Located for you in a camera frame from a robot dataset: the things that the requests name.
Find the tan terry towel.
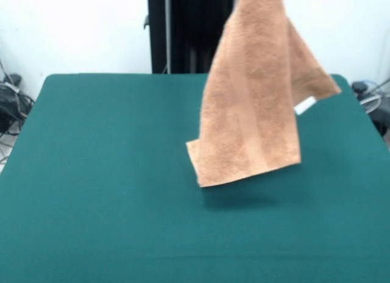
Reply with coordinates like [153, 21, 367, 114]
[185, 0, 342, 188]

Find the dark green table cloth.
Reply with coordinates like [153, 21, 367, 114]
[0, 73, 390, 283]

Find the black and gray floor equipment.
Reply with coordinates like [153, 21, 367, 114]
[352, 80, 390, 136]

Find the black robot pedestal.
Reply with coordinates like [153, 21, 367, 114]
[143, 0, 241, 74]

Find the black cable bundle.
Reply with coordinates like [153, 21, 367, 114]
[0, 74, 36, 136]

